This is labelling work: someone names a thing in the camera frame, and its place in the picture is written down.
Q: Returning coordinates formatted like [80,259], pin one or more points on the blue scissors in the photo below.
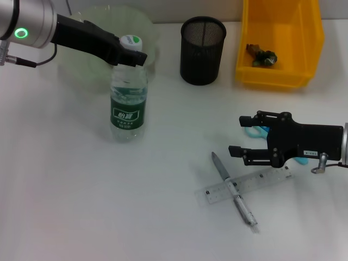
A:
[254,131]

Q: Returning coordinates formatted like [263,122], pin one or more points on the translucent green fruit plate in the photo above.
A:
[81,73]

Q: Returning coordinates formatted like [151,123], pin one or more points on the grey clear pen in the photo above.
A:
[221,168]

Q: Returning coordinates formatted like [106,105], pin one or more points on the black mesh pen holder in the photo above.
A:
[201,62]

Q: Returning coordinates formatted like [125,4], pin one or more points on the clear green-label water bottle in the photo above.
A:
[126,108]

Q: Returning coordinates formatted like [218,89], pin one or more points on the yellow plastic bin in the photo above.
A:
[280,27]

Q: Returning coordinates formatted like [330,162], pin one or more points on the green plastic wrapper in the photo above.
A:
[262,57]

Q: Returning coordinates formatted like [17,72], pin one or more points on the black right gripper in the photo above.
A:
[307,138]

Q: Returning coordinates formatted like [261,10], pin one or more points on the transparent plastic ruler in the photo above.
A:
[217,193]

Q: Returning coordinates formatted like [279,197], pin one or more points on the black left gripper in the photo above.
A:
[81,38]

